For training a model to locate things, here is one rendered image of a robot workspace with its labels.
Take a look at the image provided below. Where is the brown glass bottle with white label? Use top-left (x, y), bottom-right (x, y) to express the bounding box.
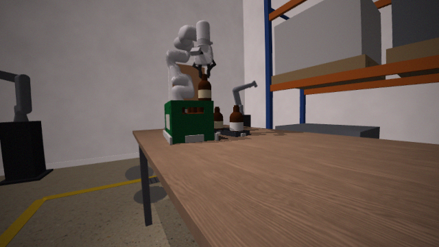
top-left (230, 105), bottom-right (244, 132)

